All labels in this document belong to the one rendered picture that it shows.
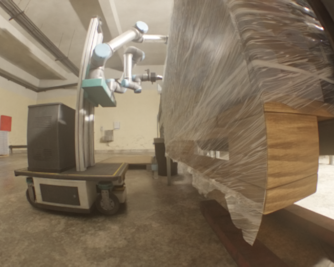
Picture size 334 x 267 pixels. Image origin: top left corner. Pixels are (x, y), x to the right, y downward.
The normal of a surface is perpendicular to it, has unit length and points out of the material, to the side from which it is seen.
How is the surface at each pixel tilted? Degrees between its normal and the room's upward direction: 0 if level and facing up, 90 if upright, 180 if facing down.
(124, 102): 90
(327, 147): 90
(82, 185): 90
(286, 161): 88
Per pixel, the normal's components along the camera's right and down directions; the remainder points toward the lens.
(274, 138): 0.07, -0.08
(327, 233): -1.00, 0.03
